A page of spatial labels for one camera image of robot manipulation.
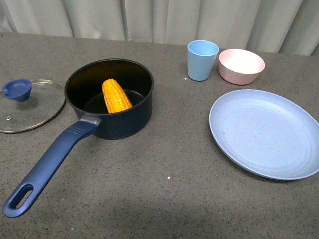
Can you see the light blue plate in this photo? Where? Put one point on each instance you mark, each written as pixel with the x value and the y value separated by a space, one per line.
pixel 266 134

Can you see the light blue cup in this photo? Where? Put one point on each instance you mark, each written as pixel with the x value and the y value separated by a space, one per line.
pixel 201 55

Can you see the dark blue saucepan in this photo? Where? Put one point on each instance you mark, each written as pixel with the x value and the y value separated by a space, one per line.
pixel 83 91

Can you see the glass lid with blue knob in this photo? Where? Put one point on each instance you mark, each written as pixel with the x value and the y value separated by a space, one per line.
pixel 27 104

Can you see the grey-white curtain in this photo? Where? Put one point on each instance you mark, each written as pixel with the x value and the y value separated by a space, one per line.
pixel 275 26

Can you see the pink bowl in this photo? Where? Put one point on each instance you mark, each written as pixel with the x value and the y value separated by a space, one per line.
pixel 240 67

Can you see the yellow corn cob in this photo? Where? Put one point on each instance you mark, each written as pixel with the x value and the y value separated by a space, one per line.
pixel 114 96

